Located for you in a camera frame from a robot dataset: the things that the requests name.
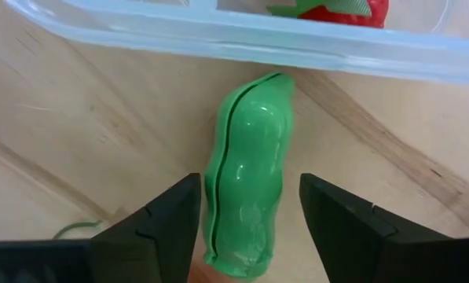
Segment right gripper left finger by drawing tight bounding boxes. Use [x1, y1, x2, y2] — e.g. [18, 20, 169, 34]
[0, 172, 203, 283]

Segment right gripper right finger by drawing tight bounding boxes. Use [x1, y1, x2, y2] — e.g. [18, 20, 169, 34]
[299, 172, 469, 283]

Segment broad green pea pod toy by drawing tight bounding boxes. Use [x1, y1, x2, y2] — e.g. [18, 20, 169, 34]
[201, 72, 297, 281]

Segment big red round toy fruit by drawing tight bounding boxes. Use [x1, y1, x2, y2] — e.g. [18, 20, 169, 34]
[267, 0, 390, 29]

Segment clear plastic tupperware container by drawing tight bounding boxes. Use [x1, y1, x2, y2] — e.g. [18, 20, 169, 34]
[4, 0, 469, 86]

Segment thin green stem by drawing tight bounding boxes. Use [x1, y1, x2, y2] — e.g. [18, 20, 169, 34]
[52, 219, 104, 240]

